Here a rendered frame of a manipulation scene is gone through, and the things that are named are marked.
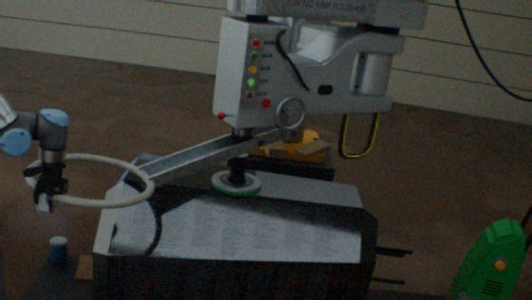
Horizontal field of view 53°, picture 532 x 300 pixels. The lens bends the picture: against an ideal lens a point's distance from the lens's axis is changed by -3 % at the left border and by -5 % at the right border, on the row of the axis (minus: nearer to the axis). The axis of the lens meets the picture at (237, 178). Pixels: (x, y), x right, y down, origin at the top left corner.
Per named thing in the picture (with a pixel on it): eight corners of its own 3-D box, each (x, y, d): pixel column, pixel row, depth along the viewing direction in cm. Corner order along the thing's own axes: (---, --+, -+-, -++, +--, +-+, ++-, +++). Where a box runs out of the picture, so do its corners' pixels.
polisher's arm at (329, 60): (360, 121, 281) (378, 25, 263) (391, 135, 263) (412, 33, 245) (236, 127, 245) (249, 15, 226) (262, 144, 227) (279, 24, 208)
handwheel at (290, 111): (291, 123, 238) (296, 89, 232) (304, 130, 230) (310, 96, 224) (261, 124, 230) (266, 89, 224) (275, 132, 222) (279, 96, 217)
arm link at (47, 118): (38, 105, 180) (68, 108, 184) (36, 141, 185) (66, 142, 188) (39, 114, 172) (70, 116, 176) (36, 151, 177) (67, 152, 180)
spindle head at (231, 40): (279, 116, 256) (294, 19, 239) (308, 131, 239) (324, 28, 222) (210, 120, 238) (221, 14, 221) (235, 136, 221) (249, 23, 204)
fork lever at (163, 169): (276, 122, 255) (275, 113, 252) (301, 137, 240) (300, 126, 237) (137, 174, 229) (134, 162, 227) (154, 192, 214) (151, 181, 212)
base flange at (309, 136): (239, 127, 355) (240, 120, 353) (315, 137, 356) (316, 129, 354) (237, 153, 309) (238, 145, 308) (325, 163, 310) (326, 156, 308)
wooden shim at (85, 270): (80, 257, 325) (80, 254, 325) (97, 257, 327) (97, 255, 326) (74, 280, 303) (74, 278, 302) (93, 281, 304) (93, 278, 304)
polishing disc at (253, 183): (270, 185, 245) (270, 182, 245) (237, 196, 230) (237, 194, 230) (235, 169, 258) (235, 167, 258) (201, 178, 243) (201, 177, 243)
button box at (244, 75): (253, 103, 220) (262, 31, 209) (256, 104, 218) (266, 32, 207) (236, 103, 216) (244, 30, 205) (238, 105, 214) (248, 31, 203)
